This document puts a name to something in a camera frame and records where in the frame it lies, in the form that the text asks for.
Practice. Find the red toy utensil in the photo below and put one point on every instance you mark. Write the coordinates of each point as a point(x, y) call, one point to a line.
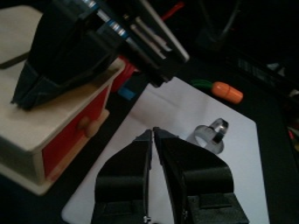
point(172, 10)

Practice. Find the red drawer with wooden knob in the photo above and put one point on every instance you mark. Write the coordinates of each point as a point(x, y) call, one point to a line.
point(66, 145)

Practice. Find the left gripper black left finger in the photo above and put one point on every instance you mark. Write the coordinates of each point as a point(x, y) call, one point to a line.
point(124, 180)

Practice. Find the toy carrot with green top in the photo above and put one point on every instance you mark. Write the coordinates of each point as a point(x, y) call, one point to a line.
point(227, 92)

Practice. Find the wooden box frame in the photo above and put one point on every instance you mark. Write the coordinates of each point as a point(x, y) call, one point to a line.
point(35, 128)

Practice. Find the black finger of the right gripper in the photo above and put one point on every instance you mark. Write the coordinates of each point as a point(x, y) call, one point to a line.
point(43, 90)
point(70, 43)

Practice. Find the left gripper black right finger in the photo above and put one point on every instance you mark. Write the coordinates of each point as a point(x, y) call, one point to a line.
point(198, 180)

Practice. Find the small metal bucket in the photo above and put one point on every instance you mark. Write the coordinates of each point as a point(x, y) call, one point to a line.
point(212, 137)

